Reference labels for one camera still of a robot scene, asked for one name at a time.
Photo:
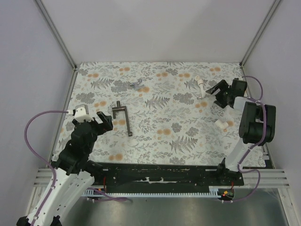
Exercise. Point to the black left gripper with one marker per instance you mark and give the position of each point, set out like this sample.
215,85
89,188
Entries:
106,124

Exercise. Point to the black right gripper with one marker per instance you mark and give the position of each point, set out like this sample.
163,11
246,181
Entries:
223,86

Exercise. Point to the white faucet with chrome knob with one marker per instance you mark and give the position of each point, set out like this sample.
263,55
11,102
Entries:
202,92

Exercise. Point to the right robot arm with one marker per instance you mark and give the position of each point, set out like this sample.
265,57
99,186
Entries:
256,128

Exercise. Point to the white elbow pipe fitting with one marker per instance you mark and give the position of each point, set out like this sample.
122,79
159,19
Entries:
221,125

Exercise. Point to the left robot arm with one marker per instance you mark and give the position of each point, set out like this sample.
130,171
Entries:
72,172

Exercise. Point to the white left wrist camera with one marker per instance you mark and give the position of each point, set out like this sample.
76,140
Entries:
80,113

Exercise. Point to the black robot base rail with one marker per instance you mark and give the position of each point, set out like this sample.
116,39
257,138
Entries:
124,175

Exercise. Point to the white slotted cable duct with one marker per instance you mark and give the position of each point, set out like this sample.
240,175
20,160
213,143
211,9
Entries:
199,192

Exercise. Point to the aluminium frame post right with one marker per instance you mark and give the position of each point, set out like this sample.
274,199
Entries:
267,19

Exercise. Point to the aluminium frame post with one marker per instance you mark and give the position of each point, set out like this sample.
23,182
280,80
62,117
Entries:
267,19
43,10

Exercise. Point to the aluminium frame post left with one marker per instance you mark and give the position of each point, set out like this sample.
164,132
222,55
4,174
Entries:
43,10

